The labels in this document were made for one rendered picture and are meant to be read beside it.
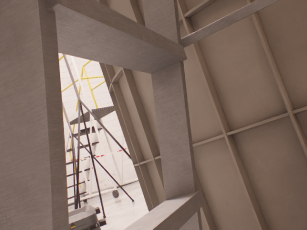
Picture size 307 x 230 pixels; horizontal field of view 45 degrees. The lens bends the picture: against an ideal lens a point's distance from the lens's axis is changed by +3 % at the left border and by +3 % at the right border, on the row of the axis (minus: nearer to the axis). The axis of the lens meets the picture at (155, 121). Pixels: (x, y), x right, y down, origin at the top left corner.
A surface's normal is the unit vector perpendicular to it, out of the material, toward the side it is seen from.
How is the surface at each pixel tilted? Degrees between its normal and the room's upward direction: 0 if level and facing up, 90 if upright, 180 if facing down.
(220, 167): 90
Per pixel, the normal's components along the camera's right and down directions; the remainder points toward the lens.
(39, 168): -0.40, -0.01
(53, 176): 0.91, -0.09
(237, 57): -0.59, 0.12
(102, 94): 0.25, -0.18
